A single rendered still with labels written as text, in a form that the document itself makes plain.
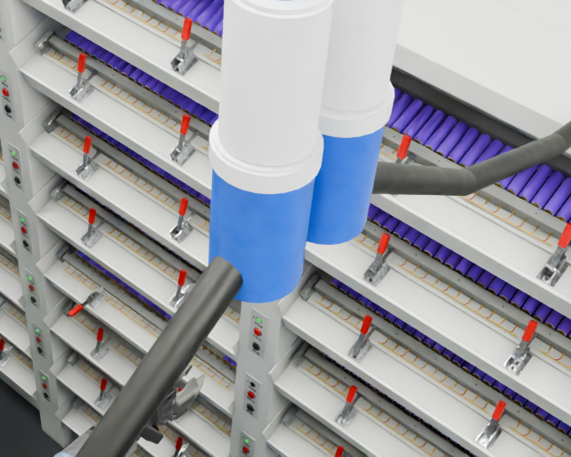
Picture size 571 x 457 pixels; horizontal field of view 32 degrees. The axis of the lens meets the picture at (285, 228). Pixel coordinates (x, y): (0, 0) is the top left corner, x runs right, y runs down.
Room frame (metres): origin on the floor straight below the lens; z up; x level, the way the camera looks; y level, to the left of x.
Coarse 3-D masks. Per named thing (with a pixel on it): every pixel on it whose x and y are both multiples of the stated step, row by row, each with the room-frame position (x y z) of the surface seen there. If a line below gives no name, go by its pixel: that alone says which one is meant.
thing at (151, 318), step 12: (72, 264) 1.61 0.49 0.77; (96, 276) 1.58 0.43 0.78; (108, 288) 1.55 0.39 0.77; (120, 300) 1.53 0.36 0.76; (132, 300) 1.52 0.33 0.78; (144, 312) 1.49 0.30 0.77; (156, 324) 1.46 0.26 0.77; (156, 336) 1.44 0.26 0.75; (204, 360) 1.37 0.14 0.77; (216, 360) 1.37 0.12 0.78; (204, 372) 1.36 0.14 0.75; (228, 372) 1.34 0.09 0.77; (228, 384) 1.32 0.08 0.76
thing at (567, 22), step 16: (496, 0) 1.28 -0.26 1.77; (512, 0) 1.29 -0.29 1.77; (528, 0) 1.29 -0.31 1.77; (544, 0) 1.30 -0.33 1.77; (560, 0) 1.30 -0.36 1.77; (544, 16) 1.25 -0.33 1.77; (560, 16) 1.26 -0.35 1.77; (416, 80) 1.34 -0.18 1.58; (448, 96) 1.30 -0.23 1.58; (480, 112) 1.27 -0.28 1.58
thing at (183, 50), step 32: (32, 0) 1.58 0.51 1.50; (64, 0) 1.53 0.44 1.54; (96, 0) 1.54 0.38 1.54; (128, 0) 1.52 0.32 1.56; (160, 0) 1.52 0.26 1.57; (192, 0) 1.50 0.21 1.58; (224, 0) 1.51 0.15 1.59; (96, 32) 1.48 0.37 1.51; (128, 32) 1.47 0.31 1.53; (160, 32) 1.46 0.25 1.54; (192, 32) 1.43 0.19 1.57; (160, 64) 1.39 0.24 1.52; (192, 64) 1.39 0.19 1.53; (192, 96) 1.36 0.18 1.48
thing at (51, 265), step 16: (64, 240) 1.67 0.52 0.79; (48, 256) 1.62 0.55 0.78; (48, 272) 1.61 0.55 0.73; (64, 272) 1.61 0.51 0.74; (96, 272) 1.61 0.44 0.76; (64, 288) 1.57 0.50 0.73; (80, 288) 1.57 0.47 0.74; (80, 304) 1.55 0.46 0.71; (112, 304) 1.53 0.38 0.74; (112, 320) 1.49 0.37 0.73; (128, 320) 1.49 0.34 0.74; (128, 336) 1.45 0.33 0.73; (144, 336) 1.45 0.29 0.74; (144, 352) 1.43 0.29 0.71; (208, 352) 1.41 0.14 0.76; (192, 368) 1.37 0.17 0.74; (208, 384) 1.33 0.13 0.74; (224, 384) 1.33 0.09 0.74; (208, 400) 1.32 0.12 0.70; (224, 400) 1.30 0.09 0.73
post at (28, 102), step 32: (0, 64) 1.64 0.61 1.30; (0, 96) 1.65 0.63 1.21; (32, 96) 1.63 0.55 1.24; (0, 128) 1.66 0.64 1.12; (32, 160) 1.62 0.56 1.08; (32, 192) 1.61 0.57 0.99; (32, 224) 1.62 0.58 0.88; (32, 256) 1.63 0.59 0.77; (32, 320) 1.65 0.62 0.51; (32, 352) 1.66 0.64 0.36
